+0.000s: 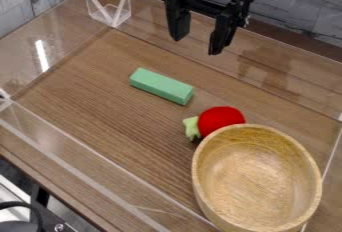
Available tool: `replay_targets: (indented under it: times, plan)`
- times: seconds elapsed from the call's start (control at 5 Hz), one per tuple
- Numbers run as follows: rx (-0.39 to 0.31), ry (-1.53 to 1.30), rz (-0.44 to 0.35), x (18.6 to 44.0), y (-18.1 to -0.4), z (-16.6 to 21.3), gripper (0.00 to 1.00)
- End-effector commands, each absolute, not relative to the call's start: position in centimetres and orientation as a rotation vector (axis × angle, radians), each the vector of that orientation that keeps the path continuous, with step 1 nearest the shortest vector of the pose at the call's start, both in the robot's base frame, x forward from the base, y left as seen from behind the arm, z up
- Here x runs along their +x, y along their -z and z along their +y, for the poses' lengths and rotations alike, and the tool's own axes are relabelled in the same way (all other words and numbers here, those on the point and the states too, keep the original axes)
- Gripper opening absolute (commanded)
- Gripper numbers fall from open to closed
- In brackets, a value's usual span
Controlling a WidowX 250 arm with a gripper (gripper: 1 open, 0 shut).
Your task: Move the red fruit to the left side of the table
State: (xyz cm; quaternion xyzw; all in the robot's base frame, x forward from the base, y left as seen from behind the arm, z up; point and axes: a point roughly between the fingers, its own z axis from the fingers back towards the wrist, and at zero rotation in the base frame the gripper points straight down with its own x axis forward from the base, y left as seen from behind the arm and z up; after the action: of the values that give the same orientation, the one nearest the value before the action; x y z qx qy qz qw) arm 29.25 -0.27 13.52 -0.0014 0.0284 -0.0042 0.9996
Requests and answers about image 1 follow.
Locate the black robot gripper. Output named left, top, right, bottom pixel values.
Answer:
left=162, top=0, right=253, bottom=55

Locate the red plush strawberry fruit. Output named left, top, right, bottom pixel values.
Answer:
left=183, top=106, right=245, bottom=141

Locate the light wooden bowl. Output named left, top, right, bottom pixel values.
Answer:
left=191, top=124, right=321, bottom=232

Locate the green rectangular foam block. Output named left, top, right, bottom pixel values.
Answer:
left=129, top=68, right=193, bottom=105

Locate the clear acrylic corner bracket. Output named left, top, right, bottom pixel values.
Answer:
left=85, top=0, right=130, bottom=28

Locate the clear acrylic enclosure wall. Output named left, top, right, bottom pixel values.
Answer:
left=0, top=0, right=342, bottom=232

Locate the black cable bottom left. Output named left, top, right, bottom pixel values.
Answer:
left=0, top=201, right=45, bottom=232

